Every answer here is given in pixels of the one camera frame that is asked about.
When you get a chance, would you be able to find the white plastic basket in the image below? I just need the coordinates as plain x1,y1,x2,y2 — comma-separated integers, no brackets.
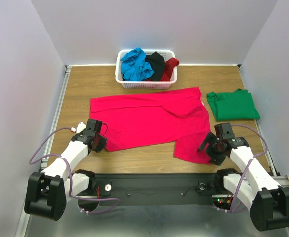
115,49,177,89

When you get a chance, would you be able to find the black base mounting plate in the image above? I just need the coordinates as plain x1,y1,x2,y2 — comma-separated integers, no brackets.
82,173,229,206

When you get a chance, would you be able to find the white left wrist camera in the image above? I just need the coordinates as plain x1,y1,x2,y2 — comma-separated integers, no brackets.
70,122,86,134

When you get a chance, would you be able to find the aluminium frame rail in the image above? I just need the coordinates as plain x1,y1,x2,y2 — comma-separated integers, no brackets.
254,119,289,237
43,65,72,155

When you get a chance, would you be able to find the aluminium frame rail left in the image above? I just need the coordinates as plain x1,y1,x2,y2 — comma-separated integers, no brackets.
43,65,72,155

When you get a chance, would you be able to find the blue t shirt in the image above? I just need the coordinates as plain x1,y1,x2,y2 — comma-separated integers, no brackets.
120,47,154,82

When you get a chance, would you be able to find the dark red t shirt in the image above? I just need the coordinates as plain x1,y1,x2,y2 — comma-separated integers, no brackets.
160,57,179,82

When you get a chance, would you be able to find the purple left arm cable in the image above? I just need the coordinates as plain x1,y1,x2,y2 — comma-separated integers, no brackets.
29,127,122,215

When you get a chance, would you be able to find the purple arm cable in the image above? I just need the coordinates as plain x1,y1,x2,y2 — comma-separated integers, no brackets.
217,124,268,213
29,127,122,215

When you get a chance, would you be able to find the black t shirt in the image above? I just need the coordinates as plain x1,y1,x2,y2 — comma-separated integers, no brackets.
145,52,165,81

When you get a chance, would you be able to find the aluminium frame rail right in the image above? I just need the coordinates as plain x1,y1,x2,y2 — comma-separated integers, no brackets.
254,119,289,237

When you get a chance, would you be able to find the pink red t shirt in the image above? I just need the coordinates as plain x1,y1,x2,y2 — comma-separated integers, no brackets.
89,87,210,164

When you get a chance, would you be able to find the green folded t shirt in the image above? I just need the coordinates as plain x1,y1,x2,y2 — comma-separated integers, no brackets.
207,89,260,122

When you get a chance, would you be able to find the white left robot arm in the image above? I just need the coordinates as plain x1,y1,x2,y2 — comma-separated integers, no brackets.
24,119,107,221

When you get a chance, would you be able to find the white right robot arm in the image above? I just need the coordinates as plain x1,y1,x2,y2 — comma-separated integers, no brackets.
198,123,289,231

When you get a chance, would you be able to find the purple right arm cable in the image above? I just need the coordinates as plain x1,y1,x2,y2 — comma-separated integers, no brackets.
217,124,268,213

